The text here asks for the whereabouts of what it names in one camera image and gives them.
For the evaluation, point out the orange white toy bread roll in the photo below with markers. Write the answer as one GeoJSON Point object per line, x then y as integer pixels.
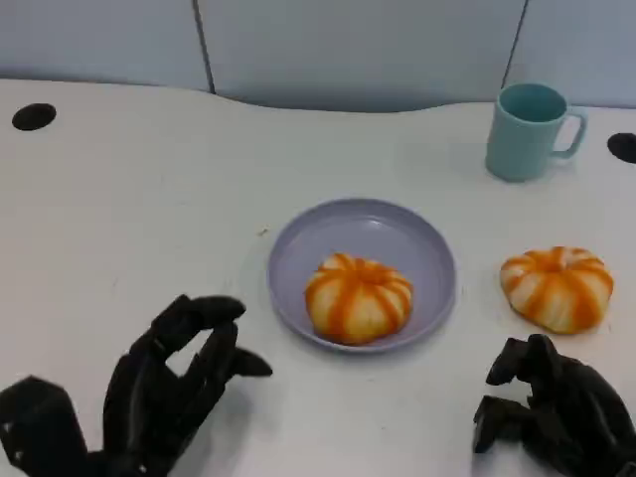
{"type": "Point", "coordinates": [556, 288]}
{"type": "Point", "coordinates": [358, 303]}

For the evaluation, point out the lilac plate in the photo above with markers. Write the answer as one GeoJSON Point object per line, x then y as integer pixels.
{"type": "Point", "coordinates": [298, 248]}

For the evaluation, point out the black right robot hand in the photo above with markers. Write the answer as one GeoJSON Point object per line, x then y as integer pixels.
{"type": "Point", "coordinates": [581, 412]}

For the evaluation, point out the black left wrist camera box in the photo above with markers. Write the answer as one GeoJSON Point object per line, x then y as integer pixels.
{"type": "Point", "coordinates": [40, 422]}

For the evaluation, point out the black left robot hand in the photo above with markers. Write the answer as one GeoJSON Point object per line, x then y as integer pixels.
{"type": "Point", "coordinates": [144, 397]}

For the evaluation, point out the pale green mug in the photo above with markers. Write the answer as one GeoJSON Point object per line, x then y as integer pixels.
{"type": "Point", "coordinates": [522, 144]}

